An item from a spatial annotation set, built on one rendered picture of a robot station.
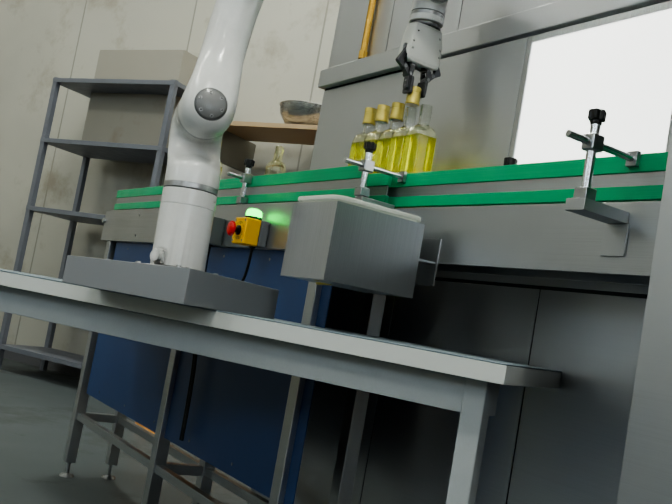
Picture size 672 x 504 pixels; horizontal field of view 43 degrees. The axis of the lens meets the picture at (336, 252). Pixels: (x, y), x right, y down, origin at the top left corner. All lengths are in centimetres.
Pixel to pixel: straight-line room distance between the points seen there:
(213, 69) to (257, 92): 443
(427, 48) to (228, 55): 50
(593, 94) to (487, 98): 32
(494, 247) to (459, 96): 60
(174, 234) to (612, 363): 93
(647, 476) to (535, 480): 65
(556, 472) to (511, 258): 44
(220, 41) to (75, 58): 573
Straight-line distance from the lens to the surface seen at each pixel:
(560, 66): 195
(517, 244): 162
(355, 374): 157
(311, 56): 616
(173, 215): 184
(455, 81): 220
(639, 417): 120
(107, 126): 661
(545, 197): 163
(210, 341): 174
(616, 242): 147
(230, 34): 195
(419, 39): 211
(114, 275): 172
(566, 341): 179
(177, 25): 700
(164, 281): 163
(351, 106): 263
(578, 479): 175
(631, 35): 185
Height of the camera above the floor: 77
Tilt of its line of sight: 5 degrees up
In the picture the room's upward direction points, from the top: 10 degrees clockwise
